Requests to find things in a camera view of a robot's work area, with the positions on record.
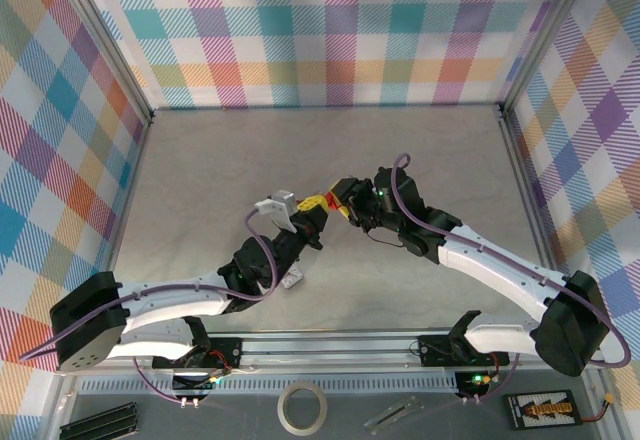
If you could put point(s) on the black aluminium profile bar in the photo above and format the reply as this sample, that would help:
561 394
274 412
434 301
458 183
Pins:
100 422

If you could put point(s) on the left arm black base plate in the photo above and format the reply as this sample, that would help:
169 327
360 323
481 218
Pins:
227 347

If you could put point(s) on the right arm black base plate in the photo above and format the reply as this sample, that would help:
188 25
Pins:
432 351

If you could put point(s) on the long aluminium mounting rail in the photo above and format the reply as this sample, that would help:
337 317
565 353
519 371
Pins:
325 351

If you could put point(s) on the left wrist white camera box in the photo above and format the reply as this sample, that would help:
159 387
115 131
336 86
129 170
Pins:
275 205

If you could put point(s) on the black battery pack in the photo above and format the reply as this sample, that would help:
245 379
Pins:
540 410

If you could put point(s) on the aluminium frame post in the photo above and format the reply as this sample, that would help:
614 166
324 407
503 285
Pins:
111 45
544 35

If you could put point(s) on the small white square tile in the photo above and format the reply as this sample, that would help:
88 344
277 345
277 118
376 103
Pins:
294 280

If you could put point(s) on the clear acrylic slotted strip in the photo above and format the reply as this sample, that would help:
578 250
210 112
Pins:
392 414

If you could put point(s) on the black electronics board green light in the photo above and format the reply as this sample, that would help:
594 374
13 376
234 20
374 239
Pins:
470 385
187 384

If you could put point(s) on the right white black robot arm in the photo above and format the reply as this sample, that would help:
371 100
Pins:
500 275

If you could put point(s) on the aluminium side floor rail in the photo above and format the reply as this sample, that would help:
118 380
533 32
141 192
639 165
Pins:
521 160
131 185

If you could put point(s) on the clear tape roll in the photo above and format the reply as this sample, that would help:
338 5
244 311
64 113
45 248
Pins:
302 426

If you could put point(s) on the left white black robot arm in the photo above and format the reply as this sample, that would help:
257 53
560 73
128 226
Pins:
170 305

